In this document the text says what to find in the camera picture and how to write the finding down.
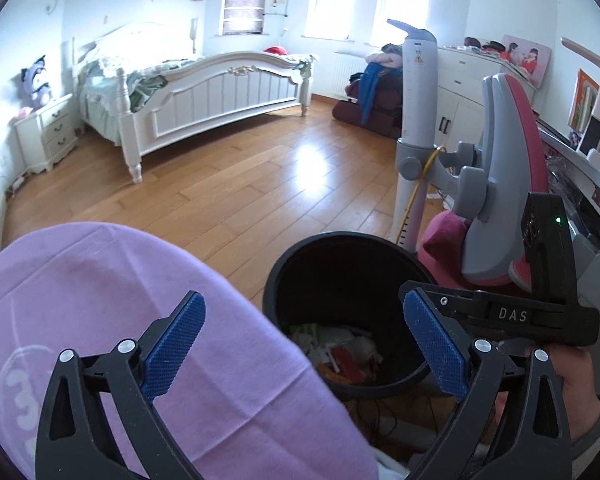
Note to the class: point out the green bedspread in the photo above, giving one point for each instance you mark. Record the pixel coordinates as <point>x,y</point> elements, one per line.
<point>100,105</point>

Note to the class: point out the framed photo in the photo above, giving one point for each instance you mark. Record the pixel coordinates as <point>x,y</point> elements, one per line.
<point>525,60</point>

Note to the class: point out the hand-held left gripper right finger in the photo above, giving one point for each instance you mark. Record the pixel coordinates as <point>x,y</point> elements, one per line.
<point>435,345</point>

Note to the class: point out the orange book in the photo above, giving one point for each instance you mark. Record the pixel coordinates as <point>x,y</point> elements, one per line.
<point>582,100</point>

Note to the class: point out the person's right hand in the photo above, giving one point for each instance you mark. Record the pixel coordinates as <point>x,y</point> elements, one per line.
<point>580,390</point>

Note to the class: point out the white wooden bed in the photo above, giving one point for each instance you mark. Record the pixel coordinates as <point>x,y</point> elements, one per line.
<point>220,95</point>

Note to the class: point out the purple plush toy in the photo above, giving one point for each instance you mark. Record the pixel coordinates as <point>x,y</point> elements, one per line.
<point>37,82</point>

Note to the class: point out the pile of clothes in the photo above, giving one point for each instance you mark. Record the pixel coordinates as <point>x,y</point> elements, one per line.
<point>385,56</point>

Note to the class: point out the dark red armchair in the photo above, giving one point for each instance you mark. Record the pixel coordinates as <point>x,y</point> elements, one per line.
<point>380,120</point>

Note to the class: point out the purple tablecloth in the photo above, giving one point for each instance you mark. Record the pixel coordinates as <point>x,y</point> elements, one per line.
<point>130,285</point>

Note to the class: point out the white radiator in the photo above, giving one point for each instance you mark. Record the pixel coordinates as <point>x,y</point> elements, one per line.
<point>347,75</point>

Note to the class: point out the white dresser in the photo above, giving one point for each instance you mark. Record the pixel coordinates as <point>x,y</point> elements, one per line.
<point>460,85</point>

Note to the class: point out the yellow orange wrapper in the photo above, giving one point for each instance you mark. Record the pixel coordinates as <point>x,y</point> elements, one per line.
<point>347,365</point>

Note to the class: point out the white framed window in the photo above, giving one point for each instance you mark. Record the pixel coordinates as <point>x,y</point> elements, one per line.
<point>402,0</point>
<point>332,2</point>

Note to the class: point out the pink soft toy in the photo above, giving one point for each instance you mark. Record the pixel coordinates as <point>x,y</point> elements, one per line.
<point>24,114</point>

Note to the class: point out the floral pillow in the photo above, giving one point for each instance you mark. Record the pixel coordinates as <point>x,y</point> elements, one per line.
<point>112,64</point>

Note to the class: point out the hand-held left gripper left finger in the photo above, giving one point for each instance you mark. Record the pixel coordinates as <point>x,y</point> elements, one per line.
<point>172,345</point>

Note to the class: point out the red plush toy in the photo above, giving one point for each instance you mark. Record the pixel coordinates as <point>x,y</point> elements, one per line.
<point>276,50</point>

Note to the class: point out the grey pink study chair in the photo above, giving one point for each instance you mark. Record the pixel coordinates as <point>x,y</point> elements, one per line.
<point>505,160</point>

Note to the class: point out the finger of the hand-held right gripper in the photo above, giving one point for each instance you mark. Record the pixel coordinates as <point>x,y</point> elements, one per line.
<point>450,299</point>

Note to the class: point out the blue garment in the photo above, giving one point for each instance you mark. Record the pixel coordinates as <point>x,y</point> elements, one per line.
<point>370,95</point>

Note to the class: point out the person's right forearm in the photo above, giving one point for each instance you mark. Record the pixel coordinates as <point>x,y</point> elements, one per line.
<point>597,445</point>

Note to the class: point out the white nightstand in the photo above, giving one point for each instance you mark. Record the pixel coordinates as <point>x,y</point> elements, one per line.
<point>47,135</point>

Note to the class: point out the black trash bin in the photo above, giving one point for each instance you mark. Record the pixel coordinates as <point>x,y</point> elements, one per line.
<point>330,280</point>

